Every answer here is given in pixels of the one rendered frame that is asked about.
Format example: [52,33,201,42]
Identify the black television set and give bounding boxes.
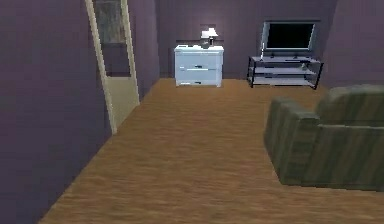
[260,21,317,60]

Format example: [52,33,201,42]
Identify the cream room door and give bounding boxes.
[84,0,141,135]

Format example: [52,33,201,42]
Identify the green sofa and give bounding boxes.
[263,83,384,192]

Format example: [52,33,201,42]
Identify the white chest of drawers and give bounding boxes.
[173,44,225,88]

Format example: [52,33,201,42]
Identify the black grey television stand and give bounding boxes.
[246,55,325,91]

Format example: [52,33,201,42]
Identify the white table lamp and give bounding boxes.
[200,27,219,50]

